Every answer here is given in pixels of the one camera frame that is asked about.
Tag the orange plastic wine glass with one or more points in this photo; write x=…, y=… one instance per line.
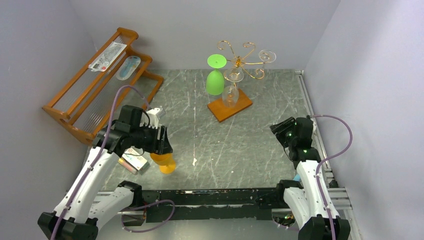
x=165, y=162

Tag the tall clear flute glass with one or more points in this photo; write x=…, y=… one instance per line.
x=266, y=57

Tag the small printed cardboard box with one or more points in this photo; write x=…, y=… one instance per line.
x=133, y=161

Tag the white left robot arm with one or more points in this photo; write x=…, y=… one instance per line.
x=76, y=217

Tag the blue white blister pack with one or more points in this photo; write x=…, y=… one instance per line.
x=128, y=67

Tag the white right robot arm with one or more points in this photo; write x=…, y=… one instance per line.
x=308, y=198

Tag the white printed package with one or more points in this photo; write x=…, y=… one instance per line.
x=107, y=57

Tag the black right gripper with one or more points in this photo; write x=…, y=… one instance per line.
x=282, y=129

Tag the green plastic wine glass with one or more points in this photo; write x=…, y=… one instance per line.
x=215, y=80

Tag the clear wine glass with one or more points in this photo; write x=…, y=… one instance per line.
x=230, y=94

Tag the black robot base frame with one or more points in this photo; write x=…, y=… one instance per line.
x=205, y=204

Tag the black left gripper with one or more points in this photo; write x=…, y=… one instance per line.
x=161, y=146

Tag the light blue tape piece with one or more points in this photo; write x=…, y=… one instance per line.
x=297, y=178

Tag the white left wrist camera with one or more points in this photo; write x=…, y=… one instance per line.
x=154, y=116

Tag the gold wire wine glass rack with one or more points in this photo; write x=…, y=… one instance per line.
x=217, y=107

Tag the orange wooden shelf rack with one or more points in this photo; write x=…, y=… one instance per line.
x=83, y=105

